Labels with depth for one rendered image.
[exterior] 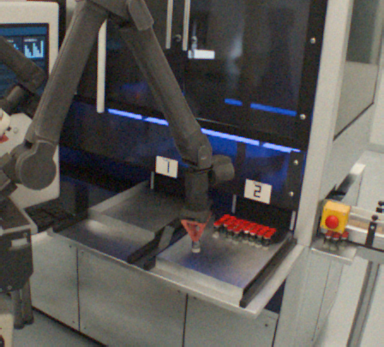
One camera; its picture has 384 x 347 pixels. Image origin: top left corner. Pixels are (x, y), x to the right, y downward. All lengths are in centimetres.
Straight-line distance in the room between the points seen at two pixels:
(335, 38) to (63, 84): 74
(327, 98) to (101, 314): 136
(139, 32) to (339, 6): 58
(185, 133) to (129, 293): 102
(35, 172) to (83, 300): 131
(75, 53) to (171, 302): 116
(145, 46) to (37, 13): 73
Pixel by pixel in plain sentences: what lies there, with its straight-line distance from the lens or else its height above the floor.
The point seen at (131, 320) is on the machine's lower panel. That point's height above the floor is 30.
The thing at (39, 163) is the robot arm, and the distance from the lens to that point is 94.
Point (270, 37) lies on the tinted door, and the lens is 140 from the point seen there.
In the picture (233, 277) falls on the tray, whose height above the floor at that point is 88.
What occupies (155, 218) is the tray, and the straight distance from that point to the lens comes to 156.
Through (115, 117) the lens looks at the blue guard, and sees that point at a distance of 171.
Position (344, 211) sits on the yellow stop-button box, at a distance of 142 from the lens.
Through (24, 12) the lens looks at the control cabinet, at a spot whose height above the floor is 151.
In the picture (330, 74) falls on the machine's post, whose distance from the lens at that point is 134.
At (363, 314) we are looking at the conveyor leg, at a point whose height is 61.
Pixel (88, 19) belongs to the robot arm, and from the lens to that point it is 97.
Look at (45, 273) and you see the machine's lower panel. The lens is 230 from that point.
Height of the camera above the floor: 157
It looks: 18 degrees down
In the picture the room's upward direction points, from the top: 4 degrees clockwise
